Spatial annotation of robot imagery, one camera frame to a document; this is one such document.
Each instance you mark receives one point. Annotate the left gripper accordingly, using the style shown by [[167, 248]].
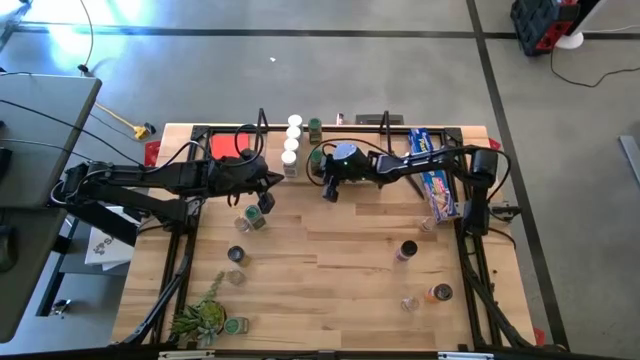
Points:
[[235, 176]]

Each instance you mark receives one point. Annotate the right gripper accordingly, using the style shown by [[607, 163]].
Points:
[[347, 162]]

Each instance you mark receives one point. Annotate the white-lid bagel seasoning jar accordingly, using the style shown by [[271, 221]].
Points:
[[291, 145], [295, 120], [293, 132], [288, 158]]

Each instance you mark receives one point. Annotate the black-lid olive-label spice jar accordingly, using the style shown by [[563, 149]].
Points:
[[236, 253]]

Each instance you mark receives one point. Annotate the black-lid purple-label spice jar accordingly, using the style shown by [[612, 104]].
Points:
[[407, 248]]

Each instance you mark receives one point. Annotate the black-lid orange spice jar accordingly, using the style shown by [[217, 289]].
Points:
[[442, 291]]

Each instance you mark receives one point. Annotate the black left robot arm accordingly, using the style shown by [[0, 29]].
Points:
[[150, 175]]

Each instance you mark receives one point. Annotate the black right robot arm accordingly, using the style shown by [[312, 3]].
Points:
[[425, 160]]

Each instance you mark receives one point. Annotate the black metal wooden shelf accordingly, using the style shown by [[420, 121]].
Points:
[[274, 160]]

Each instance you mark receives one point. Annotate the red paper sheet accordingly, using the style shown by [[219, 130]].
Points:
[[225, 146]]

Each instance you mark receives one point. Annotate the small pale floor object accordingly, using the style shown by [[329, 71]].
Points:
[[340, 119]]

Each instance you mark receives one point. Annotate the blue plastic wrap box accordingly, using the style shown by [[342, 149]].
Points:
[[437, 192]]

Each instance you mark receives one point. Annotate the red plastic corner guard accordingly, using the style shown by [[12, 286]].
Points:
[[151, 152], [494, 145], [538, 336]]

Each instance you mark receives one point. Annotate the black power plug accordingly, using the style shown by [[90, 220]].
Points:
[[150, 128]]

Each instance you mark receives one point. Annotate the potted succulent plant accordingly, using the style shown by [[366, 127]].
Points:
[[202, 317]]

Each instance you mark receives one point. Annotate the black diagonal support beam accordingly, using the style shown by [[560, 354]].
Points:
[[107, 227]]

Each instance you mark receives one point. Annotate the white box beside table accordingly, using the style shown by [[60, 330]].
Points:
[[107, 247]]

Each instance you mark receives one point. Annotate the silver metal clamp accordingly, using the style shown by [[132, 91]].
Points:
[[60, 307]]

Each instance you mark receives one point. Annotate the dark blue red tool case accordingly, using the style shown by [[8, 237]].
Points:
[[540, 25]]

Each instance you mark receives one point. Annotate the white round stand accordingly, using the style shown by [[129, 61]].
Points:
[[570, 40]]

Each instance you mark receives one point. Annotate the grey metal bar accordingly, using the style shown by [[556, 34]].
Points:
[[632, 160]]

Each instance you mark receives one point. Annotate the black aluminium rig frame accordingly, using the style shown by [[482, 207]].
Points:
[[199, 133]]

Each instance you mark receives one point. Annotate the silver metal bracket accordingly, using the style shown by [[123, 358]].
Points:
[[465, 355], [186, 354]]

